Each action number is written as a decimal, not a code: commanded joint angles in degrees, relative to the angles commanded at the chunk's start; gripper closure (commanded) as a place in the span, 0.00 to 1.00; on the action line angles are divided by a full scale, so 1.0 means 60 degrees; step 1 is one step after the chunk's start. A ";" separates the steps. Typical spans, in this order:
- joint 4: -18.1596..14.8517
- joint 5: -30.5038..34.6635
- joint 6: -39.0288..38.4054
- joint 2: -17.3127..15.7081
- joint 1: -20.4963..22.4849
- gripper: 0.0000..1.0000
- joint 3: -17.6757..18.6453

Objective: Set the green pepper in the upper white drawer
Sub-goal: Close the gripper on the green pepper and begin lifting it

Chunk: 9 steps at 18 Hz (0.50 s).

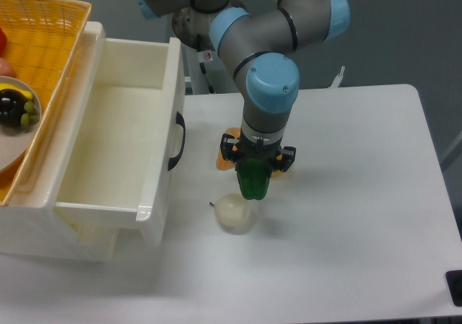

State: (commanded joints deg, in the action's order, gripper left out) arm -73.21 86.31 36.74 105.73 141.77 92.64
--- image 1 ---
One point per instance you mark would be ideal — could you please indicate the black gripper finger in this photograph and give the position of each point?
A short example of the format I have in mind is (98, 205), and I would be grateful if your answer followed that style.
(228, 147)
(283, 159)

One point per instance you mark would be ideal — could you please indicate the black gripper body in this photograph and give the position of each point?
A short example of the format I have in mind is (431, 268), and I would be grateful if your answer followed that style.
(257, 150)

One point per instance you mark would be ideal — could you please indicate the green pepper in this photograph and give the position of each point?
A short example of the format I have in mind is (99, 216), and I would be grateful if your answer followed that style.
(253, 178)

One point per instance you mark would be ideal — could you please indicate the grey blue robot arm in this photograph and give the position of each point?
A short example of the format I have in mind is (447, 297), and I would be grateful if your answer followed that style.
(255, 50)

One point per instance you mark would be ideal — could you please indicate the white open upper drawer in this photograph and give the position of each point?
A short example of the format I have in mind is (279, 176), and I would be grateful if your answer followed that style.
(117, 174)

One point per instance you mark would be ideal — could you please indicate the white drawer cabinet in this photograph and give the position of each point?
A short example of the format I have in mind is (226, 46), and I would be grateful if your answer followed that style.
(32, 224)

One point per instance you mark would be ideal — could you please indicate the white pear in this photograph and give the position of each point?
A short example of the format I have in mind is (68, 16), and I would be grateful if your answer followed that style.
(232, 210)

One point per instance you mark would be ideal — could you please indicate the yellow fruit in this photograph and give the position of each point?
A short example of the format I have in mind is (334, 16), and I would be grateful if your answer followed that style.
(26, 93)

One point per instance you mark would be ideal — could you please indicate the black table corner fixture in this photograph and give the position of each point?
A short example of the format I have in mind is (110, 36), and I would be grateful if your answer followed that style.
(454, 281)

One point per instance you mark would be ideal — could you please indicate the white plate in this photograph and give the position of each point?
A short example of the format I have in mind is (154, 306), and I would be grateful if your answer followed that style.
(15, 141)

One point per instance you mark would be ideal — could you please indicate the yellow woven basket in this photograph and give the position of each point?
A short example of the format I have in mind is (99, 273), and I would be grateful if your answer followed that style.
(43, 37)

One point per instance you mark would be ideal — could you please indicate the dark purple mangosteen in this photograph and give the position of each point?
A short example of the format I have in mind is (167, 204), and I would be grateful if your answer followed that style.
(17, 109)

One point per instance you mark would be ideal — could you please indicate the pink peach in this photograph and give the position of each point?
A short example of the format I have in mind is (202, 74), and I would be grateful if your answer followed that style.
(6, 69)

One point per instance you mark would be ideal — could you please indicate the red fruit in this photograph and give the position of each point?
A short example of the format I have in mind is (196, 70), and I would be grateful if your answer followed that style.
(3, 41)

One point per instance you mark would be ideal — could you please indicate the black drawer handle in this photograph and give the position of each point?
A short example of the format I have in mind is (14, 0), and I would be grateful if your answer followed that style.
(174, 160)

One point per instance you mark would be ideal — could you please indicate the white cable connector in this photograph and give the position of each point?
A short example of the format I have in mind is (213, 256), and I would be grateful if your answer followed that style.
(338, 79)

